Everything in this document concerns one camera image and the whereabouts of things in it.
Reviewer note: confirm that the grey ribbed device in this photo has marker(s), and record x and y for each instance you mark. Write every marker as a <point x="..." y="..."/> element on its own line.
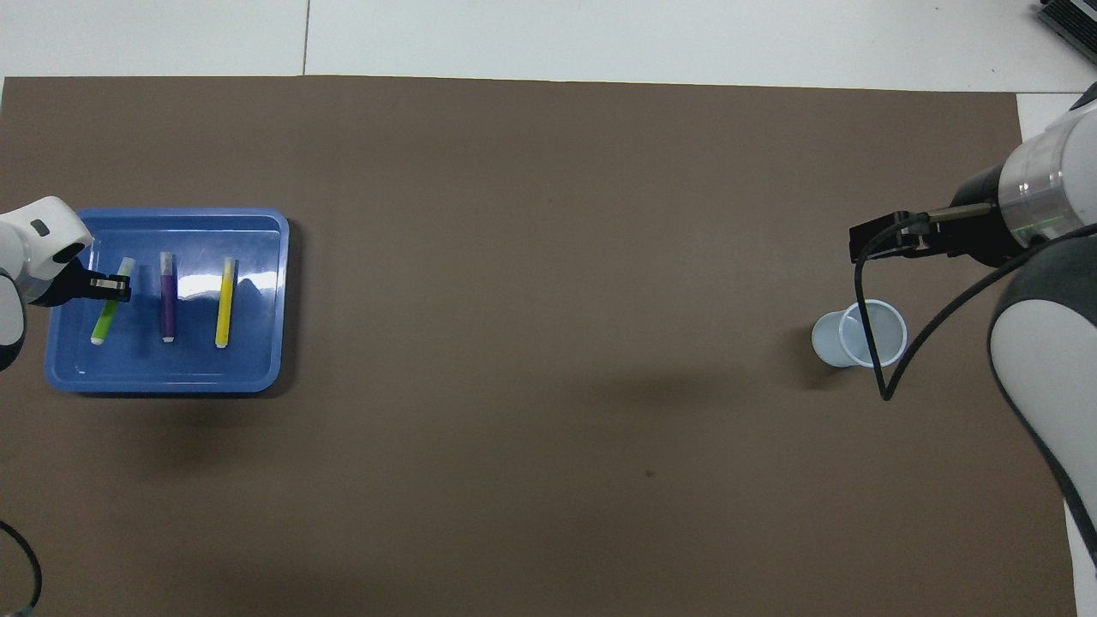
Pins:
<point x="1071" y="21"/>

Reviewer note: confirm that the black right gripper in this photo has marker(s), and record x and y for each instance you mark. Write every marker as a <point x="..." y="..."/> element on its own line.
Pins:
<point x="981" y="223"/>

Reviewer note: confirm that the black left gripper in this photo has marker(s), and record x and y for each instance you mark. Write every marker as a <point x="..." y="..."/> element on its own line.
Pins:
<point x="73" y="283"/>

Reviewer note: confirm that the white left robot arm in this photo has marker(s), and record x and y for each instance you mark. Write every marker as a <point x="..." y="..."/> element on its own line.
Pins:
<point x="34" y="240"/>

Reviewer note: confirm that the blue plastic tray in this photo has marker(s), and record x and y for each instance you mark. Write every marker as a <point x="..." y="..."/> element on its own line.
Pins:
<point x="248" y="343"/>

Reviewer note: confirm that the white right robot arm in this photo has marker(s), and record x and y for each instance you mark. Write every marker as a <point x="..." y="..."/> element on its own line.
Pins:
<point x="1046" y="257"/>

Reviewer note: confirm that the yellow pen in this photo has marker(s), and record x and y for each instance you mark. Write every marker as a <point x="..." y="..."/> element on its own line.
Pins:
<point x="224" y="308"/>

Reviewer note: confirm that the brown table mat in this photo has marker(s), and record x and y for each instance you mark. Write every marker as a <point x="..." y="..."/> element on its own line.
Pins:
<point x="548" y="343"/>

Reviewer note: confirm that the green pen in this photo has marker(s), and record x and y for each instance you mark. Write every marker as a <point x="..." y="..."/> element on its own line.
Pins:
<point x="106" y="319"/>

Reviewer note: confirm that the purple pen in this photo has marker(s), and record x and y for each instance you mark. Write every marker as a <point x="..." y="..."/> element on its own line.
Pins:
<point x="168" y="308"/>

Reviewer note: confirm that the translucent plastic cup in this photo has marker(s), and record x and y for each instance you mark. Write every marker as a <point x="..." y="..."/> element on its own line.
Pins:
<point x="870" y="338"/>

